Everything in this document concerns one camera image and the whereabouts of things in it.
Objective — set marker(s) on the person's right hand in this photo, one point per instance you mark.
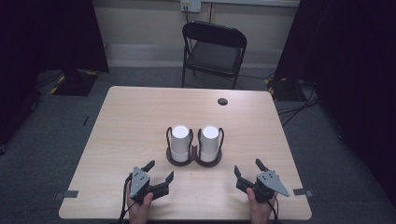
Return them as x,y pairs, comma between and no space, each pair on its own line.
261,213

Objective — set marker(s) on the black folding chair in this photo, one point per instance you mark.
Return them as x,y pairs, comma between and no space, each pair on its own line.
214,56

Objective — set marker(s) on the white wall socket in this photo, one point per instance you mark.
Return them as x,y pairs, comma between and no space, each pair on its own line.
194,5

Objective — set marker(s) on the small black floor marker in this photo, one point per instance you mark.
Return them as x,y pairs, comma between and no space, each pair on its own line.
85,120

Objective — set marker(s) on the black curtain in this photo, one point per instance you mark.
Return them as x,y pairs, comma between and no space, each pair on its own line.
46,31
358,62

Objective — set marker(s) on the stack of white paper cups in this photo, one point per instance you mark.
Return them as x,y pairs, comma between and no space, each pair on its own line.
180,143
209,143

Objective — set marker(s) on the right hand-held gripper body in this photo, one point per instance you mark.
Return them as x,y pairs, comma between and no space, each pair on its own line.
270,183

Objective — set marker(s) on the person's left hand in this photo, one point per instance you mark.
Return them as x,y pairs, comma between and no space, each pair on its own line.
140,213

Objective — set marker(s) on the black stand base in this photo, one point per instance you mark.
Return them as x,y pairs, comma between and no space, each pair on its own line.
74,84
283,90

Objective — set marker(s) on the grey tape strip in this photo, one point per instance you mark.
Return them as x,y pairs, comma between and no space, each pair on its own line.
67,194
302,192

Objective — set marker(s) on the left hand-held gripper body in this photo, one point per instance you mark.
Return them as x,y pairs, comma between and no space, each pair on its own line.
139,184

